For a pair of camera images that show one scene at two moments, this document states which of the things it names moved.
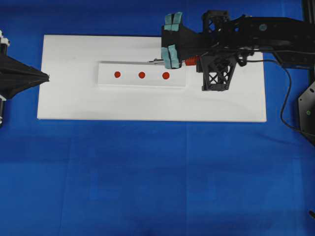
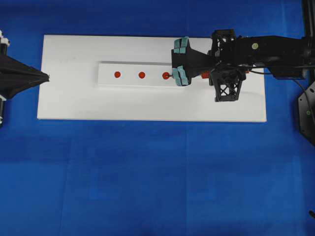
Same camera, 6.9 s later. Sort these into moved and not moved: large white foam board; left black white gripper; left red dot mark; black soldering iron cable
Moved: black soldering iron cable
Not moved: left red dot mark; left black white gripper; large white foam board
